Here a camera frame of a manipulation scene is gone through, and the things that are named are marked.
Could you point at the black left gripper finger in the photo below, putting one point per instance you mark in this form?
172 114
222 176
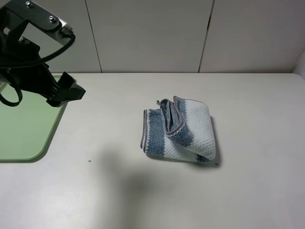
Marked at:
66 82
75 92

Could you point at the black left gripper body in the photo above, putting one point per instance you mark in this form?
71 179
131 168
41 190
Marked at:
39 80

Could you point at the blue white striped towel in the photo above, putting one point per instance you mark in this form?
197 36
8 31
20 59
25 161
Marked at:
180 129

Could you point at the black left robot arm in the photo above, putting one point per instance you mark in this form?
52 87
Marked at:
17 51

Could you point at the light green plastic tray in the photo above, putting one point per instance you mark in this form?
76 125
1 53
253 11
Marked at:
27 130

